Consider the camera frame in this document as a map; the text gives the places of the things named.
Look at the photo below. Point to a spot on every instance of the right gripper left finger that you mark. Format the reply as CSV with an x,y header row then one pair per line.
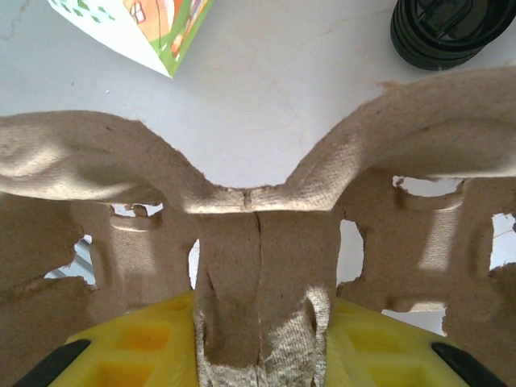
x,y
129,346

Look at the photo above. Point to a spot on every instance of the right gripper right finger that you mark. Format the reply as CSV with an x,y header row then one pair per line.
x,y
387,350

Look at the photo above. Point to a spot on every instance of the cardboard cup carrier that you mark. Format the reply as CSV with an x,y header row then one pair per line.
x,y
258,250

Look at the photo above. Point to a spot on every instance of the white paper takeout bag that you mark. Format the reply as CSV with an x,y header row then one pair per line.
x,y
137,28

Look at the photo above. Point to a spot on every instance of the stack of black cup lids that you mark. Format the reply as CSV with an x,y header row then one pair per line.
x,y
443,44

